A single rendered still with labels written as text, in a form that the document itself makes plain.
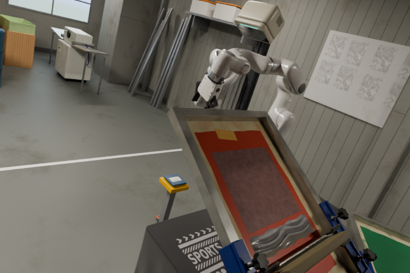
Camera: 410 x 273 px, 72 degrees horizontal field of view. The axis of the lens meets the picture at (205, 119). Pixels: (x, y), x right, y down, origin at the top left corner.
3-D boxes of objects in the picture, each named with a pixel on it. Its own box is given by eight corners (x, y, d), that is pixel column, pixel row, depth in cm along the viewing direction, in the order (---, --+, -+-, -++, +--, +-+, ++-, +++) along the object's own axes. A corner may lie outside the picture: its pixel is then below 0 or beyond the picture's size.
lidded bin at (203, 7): (218, 21, 517) (222, 6, 510) (204, 15, 491) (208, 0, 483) (202, 16, 547) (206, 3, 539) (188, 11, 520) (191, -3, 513)
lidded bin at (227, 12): (246, 28, 475) (251, 11, 467) (231, 22, 446) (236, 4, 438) (226, 22, 506) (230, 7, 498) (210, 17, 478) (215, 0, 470)
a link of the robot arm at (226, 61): (244, 53, 128) (255, 64, 122) (232, 73, 133) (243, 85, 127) (219, 46, 118) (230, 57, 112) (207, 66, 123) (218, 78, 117)
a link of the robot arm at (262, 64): (268, 77, 134) (233, 76, 122) (253, 63, 142) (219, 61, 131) (276, 62, 129) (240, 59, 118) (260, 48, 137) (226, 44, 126)
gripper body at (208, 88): (228, 84, 124) (216, 104, 129) (215, 71, 129) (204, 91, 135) (216, 82, 119) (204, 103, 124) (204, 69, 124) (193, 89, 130)
